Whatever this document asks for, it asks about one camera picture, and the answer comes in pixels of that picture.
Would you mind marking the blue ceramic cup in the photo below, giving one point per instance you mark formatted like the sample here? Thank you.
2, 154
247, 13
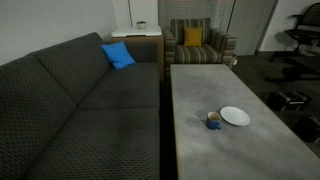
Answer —
210, 124

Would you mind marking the white round plate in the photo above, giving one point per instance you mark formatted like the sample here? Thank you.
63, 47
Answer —
235, 116

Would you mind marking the wooden side table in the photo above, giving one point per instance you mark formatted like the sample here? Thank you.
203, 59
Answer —
146, 50

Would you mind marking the striped armchair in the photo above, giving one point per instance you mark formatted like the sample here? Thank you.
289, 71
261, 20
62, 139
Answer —
196, 53

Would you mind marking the blue throw pillow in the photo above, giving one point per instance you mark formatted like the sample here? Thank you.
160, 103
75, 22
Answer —
118, 55

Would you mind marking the white flat board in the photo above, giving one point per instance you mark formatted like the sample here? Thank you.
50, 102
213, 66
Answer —
136, 32

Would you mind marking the yellow throw pillow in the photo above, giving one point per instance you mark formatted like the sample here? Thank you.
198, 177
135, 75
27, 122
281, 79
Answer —
193, 36

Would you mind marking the small white plant pot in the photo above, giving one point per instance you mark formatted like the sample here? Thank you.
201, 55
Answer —
141, 25

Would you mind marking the wicker waste basket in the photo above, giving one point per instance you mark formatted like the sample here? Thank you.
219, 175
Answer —
235, 61

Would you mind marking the white shade floor lamp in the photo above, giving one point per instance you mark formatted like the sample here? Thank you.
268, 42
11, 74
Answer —
129, 8

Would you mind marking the dark grey patterned sofa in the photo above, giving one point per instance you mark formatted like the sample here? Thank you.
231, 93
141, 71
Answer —
66, 110

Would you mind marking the black arc floor lamp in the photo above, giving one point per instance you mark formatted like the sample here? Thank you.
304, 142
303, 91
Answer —
230, 16

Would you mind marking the black floor equipment case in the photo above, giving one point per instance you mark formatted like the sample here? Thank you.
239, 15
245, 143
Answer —
288, 100

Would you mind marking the black office chair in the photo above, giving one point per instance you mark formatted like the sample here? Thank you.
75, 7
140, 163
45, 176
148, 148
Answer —
305, 31

